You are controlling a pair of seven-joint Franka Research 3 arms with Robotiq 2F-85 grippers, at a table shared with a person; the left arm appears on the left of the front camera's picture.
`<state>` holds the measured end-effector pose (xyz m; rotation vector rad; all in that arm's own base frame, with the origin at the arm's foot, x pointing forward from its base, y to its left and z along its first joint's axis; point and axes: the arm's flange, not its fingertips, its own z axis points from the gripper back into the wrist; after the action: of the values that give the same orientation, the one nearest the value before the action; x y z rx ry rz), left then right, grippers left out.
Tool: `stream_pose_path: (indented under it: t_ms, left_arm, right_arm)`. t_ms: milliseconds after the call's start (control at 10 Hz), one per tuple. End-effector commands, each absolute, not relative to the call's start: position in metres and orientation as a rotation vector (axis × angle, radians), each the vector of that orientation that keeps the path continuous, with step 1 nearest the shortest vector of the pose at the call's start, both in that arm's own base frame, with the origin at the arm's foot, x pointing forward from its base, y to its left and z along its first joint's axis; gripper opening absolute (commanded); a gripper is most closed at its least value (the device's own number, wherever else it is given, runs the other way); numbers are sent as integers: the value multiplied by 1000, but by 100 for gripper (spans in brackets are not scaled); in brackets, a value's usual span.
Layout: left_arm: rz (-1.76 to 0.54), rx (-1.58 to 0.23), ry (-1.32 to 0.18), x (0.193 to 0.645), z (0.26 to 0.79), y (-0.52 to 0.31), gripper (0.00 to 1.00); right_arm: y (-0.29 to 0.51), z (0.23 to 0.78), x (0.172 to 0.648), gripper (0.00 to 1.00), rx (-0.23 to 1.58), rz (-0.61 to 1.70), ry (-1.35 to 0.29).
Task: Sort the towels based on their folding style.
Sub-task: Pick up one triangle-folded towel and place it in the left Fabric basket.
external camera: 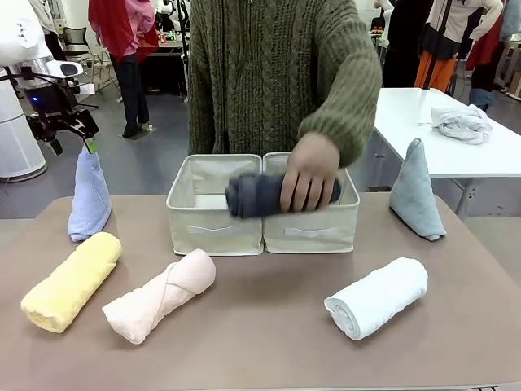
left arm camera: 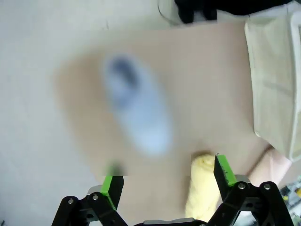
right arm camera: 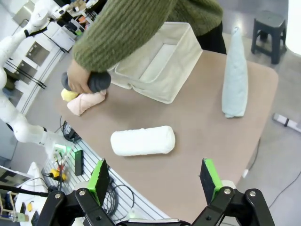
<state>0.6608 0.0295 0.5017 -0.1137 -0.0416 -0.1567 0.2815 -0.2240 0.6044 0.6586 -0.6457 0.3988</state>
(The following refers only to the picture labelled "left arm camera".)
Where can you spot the cream fabric storage box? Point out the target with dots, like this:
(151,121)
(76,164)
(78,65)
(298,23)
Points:
(272,82)

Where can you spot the periwinkle blue towel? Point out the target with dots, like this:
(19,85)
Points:
(141,113)

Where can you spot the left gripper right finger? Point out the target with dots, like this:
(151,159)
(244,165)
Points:
(225,174)

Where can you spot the yellow towel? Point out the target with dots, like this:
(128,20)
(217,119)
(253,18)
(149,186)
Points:
(200,188)

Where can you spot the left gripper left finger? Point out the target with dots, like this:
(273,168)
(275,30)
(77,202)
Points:
(109,186)

